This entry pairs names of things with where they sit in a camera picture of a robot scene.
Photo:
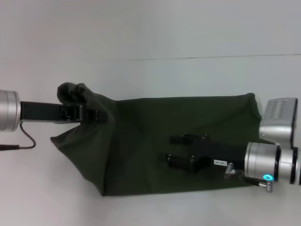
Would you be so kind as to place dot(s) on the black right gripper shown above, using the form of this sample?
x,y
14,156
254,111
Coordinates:
x,y
216,154

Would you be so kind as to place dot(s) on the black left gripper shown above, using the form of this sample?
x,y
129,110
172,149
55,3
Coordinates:
x,y
47,113

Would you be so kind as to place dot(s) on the dark green FREE t-shirt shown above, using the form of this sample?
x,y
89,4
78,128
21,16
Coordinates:
x,y
176,141

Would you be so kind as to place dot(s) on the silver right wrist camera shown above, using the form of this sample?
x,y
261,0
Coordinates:
x,y
278,120

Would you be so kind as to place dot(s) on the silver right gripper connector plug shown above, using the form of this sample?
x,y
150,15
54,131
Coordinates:
x,y
229,169

